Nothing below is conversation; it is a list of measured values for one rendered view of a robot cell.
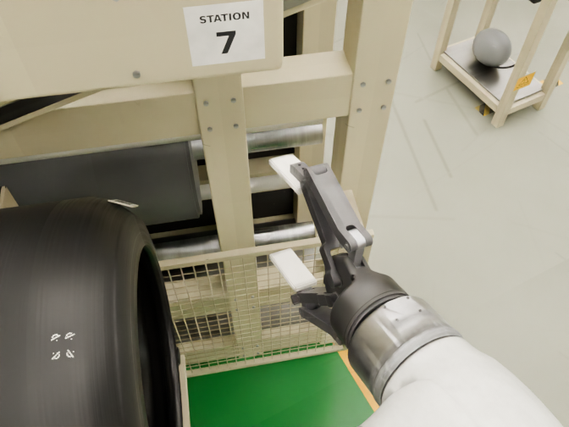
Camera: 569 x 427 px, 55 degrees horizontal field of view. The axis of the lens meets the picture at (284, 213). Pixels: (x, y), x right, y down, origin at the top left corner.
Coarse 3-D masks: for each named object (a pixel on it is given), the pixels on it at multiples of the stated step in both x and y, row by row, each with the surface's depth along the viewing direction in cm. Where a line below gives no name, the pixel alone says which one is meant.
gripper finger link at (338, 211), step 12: (312, 180) 52; (324, 180) 52; (336, 180) 53; (312, 192) 53; (324, 192) 52; (336, 192) 52; (324, 204) 51; (336, 204) 51; (348, 204) 51; (336, 216) 50; (348, 216) 51; (336, 228) 50; (348, 228) 50; (360, 228) 50; (348, 240) 49; (372, 240) 49
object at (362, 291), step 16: (336, 256) 53; (352, 272) 50; (368, 272) 50; (336, 288) 54; (352, 288) 49; (368, 288) 48; (384, 288) 48; (400, 288) 49; (336, 304) 49; (352, 304) 48; (368, 304) 47; (336, 320) 49; (352, 320) 47
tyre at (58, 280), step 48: (0, 240) 73; (48, 240) 73; (96, 240) 74; (144, 240) 92; (0, 288) 67; (48, 288) 67; (96, 288) 69; (144, 288) 116; (0, 336) 64; (96, 336) 66; (144, 336) 119; (0, 384) 62; (48, 384) 62; (96, 384) 64; (144, 384) 117
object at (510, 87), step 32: (448, 0) 292; (544, 0) 238; (448, 32) 305; (480, 32) 298; (448, 64) 312; (480, 64) 308; (512, 64) 290; (480, 96) 298; (512, 96) 279; (544, 96) 296
